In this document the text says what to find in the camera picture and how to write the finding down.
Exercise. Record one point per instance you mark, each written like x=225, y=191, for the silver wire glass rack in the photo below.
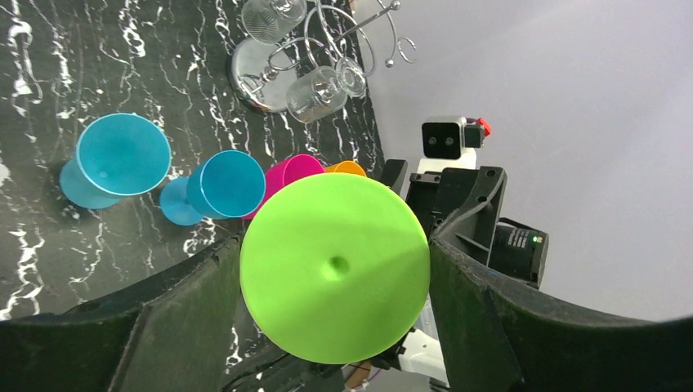
x=261, y=73

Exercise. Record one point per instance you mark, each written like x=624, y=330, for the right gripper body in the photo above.
x=446, y=174

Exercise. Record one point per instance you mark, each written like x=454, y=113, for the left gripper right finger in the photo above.
x=497, y=334

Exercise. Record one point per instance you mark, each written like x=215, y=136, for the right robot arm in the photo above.
x=505, y=245

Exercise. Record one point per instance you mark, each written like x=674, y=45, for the clear glass rear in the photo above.
x=268, y=21

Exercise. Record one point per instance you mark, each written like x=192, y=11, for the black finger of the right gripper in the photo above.
x=393, y=174

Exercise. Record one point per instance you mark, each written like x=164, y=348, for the blue wine glass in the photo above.
x=117, y=156
x=230, y=184

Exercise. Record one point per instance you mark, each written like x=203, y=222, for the green wine glass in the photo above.
x=335, y=268

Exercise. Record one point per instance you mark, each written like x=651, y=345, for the upright blue wine glass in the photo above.
x=117, y=156

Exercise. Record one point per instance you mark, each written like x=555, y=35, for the pink wine glass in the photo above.
x=285, y=173

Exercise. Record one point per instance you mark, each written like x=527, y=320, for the orange wine glass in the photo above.
x=347, y=166

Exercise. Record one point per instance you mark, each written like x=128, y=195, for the clear glass on silver rack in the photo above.
x=325, y=90

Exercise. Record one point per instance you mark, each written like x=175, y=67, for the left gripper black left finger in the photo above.
x=168, y=332

